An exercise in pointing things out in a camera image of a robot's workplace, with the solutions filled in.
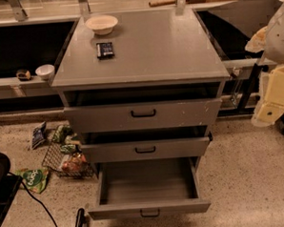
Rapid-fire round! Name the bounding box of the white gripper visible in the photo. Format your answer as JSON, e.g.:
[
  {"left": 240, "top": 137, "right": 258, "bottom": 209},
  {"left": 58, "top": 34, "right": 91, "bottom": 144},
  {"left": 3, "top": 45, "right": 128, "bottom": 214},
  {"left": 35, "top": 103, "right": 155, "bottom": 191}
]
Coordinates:
[{"left": 245, "top": 27, "right": 284, "bottom": 128}]

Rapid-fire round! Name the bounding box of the grey bottom drawer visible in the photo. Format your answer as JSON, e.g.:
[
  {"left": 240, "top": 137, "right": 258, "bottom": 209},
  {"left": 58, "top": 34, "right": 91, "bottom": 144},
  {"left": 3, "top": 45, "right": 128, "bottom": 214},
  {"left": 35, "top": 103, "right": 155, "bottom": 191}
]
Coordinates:
[{"left": 89, "top": 158, "right": 211, "bottom": 220}]

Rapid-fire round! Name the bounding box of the grey drawer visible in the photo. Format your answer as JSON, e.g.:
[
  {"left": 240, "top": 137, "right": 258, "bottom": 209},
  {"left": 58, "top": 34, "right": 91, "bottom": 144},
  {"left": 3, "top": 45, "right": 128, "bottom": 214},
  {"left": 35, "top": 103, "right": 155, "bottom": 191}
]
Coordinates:
[
  {"left": 89, "top": 158, "right": 211, "bottom": 220},
  {"left": 64, "top": 99, "right": 222, "bottom": 134},
  {"left": 82, "top": 136, "right": 210, "bottom": 163}
]

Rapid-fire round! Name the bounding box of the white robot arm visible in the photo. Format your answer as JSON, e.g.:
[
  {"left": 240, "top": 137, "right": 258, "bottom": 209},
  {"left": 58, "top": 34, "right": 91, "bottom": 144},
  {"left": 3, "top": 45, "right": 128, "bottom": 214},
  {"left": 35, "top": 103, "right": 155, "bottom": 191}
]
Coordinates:
[{"left": 245, "top": 2, "right": 284, "bottom": 128}]

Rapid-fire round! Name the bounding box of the grey drawer cabinet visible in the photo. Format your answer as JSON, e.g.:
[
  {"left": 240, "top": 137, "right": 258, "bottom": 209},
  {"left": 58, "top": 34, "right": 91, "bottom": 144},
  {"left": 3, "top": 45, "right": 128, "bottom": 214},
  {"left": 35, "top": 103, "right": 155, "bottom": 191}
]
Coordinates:
[{"left": 47, "top": 4, "right": 235, "bottom": 175}]

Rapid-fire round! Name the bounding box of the grey top drawer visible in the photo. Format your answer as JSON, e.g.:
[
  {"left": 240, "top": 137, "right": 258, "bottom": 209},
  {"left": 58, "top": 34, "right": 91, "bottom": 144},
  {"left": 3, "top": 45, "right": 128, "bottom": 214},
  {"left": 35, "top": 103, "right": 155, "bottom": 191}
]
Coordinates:
[{"left": 64, "top": 99, "right": 222, "bottom": 134}]

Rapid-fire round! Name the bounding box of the grey middle drawer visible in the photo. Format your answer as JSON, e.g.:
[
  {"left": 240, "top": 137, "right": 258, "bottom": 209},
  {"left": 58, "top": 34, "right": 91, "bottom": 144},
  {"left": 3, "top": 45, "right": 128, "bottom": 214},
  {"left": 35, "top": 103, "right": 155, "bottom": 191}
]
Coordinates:
[{"left": 82, "top": 136, "right": 210, "bottom": 163}]

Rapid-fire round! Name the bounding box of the black tray stand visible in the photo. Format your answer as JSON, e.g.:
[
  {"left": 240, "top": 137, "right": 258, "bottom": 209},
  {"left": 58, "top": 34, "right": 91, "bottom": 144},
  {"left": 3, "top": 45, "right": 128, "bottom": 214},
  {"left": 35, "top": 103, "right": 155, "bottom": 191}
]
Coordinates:
[{"left": 207, "top": 0, "right": 284, "bottom": 140}]

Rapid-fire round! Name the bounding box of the wooden rolling pin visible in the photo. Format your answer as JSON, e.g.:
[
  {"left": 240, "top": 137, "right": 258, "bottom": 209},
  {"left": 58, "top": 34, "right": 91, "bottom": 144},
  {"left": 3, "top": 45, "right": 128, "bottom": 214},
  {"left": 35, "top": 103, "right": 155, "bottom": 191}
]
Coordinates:
[{"left": 149, "top": 0, "right": 176, "bottom": 7}]

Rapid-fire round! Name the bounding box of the dark blue snack packet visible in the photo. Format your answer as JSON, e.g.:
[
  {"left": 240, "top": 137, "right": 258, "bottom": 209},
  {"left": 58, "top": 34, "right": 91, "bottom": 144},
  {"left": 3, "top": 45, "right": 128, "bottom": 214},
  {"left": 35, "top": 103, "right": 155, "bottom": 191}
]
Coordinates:
[{"left": 96, "top": 43, "right": 114, "bottom": 59}]

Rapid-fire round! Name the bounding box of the beige paper bowl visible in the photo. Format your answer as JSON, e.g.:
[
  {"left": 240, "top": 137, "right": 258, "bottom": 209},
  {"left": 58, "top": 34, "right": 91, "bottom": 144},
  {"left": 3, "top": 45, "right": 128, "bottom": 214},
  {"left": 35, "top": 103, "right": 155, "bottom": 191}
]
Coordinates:
[{"left": 85, "top": 15, "right": 118, "bottom": 35}]

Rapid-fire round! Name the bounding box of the small white cup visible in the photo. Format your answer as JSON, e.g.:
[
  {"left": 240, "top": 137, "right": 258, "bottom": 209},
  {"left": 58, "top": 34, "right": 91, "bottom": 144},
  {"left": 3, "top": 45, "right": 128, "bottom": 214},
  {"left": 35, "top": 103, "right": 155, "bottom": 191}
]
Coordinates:
[{"left": 36, "top": 64, "right": 55, "bottom": 80}]

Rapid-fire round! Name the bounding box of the green packet in basket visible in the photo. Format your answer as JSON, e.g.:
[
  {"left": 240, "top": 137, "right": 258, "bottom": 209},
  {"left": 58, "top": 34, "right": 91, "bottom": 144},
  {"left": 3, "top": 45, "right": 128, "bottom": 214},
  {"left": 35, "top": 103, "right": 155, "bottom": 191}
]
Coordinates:
[{"left": 51, "top": 124, "right": 73, "bottom": 144}]

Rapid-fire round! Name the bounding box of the red orange packet in basket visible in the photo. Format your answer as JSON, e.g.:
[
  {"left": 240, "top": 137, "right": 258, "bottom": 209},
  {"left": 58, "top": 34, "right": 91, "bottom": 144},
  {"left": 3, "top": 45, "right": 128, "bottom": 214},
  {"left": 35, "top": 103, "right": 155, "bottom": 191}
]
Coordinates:
[{"left": 61, "top": 153, "right": 88, "bottom": 173}]

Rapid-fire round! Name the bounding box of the yellow black tape measure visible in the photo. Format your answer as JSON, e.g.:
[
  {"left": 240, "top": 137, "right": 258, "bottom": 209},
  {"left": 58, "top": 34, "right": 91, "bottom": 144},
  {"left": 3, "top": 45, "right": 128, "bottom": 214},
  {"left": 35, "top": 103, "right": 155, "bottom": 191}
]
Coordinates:
[{"left": 16, "top": 69, "right": 31, "bottom": 82}]

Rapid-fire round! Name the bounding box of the blue snack bag on floor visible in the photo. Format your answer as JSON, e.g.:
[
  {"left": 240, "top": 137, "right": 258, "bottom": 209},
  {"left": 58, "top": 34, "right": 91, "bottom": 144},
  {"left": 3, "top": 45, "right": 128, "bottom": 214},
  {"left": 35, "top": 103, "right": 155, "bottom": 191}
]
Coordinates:
[{"left": 31, "top": 121, "right": 47, "bottom": 149}]

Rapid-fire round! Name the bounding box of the green snack bag on floor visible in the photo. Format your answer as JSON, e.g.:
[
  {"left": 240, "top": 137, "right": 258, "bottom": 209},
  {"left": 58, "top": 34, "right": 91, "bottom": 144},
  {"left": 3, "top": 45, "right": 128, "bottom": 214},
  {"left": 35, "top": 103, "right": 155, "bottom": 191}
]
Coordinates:
[{"left": 15, "top": 168, "right": 49, "bottom": 194}]

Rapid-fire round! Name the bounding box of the black equipment at left edge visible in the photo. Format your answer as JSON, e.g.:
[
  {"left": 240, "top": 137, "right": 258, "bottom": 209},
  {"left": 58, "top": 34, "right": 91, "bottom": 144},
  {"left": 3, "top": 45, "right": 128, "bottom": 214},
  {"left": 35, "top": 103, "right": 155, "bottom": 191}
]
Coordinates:
[{"left": 0, "top": 153, "right": 21, "bottom": 227}]

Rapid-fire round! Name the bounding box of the black wire basket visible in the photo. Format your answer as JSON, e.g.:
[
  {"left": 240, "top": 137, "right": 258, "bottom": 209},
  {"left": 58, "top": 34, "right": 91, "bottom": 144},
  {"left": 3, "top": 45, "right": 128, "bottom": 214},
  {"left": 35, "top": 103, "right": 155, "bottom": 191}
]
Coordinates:
[{"left": 42, "top": 132, "right": 94, "bottom": 178}]

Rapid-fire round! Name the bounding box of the black handle object on floor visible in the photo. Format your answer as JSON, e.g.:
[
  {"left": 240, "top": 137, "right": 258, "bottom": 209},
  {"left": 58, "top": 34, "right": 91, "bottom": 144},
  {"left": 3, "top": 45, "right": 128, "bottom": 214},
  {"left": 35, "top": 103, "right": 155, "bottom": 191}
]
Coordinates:
[{"left": 74, "top": 208, "right": 85, "bottom": 227}]

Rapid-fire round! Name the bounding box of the black cable on floor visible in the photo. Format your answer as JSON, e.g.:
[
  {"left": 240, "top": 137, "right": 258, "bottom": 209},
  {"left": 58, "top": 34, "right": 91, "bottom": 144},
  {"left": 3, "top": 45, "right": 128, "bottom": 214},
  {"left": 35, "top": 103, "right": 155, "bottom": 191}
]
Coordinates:
[{"left": 6, "top": 169, "right": 63, "bottom": 227}]

